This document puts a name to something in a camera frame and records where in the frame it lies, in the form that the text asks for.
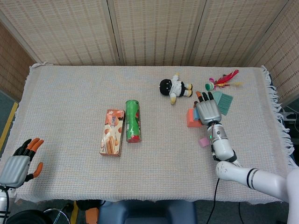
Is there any thin black floor cable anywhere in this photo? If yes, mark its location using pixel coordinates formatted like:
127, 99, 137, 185
237, 202, 245, 222

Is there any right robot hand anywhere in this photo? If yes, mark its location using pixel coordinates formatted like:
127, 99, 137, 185
193, 91, 222, 126

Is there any teal hand brush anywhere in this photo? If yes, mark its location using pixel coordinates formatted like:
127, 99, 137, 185
211, 91, 234, 116

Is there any beige woven tablecloth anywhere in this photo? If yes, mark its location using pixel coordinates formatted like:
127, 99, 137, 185
4, 62, 296, 203

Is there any orange cookie box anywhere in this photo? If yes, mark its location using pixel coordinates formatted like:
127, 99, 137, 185
99, 109, 126, 157

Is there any red feather shuttlecock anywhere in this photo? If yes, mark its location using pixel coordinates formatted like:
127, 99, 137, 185
205, 69, 245, 91

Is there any green chip can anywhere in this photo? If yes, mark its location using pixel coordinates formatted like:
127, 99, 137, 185
125, 99, 142, 143

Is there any woven folding screen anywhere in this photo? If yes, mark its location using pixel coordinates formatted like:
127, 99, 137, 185
0, 0, 299, 103

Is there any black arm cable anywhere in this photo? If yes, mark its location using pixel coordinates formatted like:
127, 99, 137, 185
206, 178, 220, 224

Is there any black-headed plush doll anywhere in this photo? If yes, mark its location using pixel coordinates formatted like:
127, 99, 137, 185
159, 72, 193, 105

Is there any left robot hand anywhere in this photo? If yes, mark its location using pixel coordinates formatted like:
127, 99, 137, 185
0, 138, 44, 189

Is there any large orange foam cube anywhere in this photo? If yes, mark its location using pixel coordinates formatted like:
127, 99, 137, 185
187, 108, 206, 128

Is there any metal stool ring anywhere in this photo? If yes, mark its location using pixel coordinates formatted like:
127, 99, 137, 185
43, 207, 71, 224

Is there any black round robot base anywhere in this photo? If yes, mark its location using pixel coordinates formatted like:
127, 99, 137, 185
7, 209, 47, 224

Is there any blue padded chair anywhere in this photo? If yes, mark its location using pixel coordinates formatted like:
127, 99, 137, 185
98, 200, 197, 224

